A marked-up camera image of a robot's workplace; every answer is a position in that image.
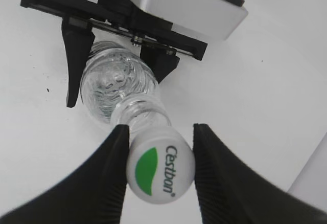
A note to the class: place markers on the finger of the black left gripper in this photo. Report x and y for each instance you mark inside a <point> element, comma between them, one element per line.
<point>78,39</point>
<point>160,63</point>

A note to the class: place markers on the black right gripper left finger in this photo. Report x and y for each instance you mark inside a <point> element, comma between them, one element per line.
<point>93,193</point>

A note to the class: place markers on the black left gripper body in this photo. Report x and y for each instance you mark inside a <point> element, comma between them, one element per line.
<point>123,18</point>

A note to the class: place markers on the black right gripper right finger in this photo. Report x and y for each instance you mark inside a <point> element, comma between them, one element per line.
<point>229,191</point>

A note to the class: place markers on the clear cestbon water bottle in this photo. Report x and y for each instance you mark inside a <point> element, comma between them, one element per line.
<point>117,87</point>

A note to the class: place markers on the white green bottle cap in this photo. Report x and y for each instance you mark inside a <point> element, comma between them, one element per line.
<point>160,166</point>

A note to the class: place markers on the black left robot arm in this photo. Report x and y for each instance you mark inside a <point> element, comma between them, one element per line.
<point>159,43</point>

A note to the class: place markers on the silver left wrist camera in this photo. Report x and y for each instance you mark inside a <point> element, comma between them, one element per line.
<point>205,20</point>

